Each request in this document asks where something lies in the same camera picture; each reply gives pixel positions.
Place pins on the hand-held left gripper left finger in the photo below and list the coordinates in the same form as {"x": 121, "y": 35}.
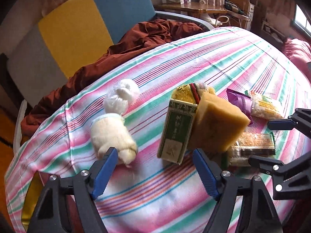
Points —
{"x": 104, "y": 172}

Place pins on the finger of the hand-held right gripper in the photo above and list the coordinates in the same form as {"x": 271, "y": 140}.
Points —
{"x": 279, "y": 125}
{"x": 262, "y": 163}

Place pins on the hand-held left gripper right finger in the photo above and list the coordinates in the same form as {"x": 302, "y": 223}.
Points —
{"x": 206, "y": 174}

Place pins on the clear cracker packet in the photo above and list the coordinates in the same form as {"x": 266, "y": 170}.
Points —
{"x": 266, "y": 104}

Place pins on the cream sock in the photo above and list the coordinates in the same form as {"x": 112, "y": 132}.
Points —
{"x": 111, "y": 136}

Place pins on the purple snack packet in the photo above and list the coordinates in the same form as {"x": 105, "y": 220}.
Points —
{"x": 239, "y": 102}

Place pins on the yellow sponge block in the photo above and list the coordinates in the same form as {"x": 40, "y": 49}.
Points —
{"x": 218, "y": 126}

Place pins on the green printed box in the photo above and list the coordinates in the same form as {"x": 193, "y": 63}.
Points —
{"x": 176, "y": 131}

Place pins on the yellow knitted sock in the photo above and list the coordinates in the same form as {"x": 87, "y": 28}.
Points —
{"x": 188, "y": 93}

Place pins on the brown biscuit packet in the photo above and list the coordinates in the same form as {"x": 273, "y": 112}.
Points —
{"x": 252, "y": 145}

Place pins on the pink quilted cloth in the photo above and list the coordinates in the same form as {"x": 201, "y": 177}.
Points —
{"x": 297, "y": 51}

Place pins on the white plastic bag ball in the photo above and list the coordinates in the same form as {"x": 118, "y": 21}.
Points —
{"x": 121, "y": 94}

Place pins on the small glass window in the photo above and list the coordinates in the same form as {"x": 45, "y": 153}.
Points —
{"x": 302, "y": 17}

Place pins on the striped bed sheet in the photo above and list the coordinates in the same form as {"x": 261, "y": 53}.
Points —
{"x": 170, "y": 60}

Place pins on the cardboard box with clutter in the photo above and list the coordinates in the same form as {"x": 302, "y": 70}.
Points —
{"x": 239, "y": 4}

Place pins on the red-brown blanket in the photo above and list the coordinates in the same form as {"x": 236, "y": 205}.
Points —
{"x": 145, "y": 36}

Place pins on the wooden desk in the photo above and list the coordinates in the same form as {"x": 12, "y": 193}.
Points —
{"x": 194, "y": 7}

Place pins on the grey yellow blue armchair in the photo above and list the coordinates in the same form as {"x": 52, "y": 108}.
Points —
{"x": 73, "y": 29}

